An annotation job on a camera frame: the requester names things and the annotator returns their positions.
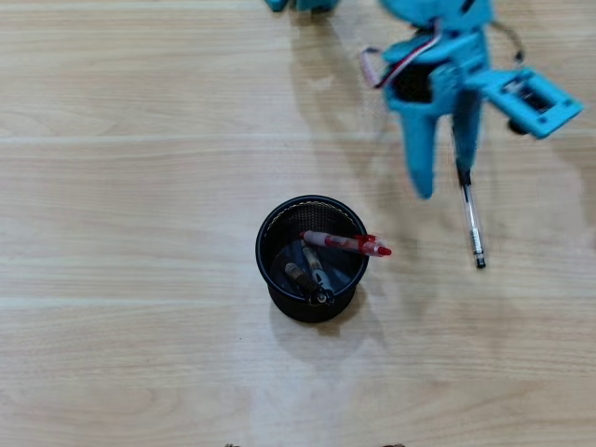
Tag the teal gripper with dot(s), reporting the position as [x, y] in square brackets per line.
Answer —
[444, 90]

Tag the clear capped black gel pen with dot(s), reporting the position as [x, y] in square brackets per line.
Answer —
[471, 209]

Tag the red retractable pen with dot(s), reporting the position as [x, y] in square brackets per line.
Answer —
[344, 243]

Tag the grey grip pen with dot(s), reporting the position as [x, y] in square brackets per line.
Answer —
[321, 274]

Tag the black grip retractable pen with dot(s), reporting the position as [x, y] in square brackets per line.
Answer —
[300, 279]

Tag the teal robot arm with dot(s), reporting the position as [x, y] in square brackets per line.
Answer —
[442, 11]

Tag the black mesh pen holder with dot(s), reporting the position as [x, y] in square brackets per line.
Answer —
[279, 298]

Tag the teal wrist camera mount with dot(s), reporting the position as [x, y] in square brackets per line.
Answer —
[531, 102]

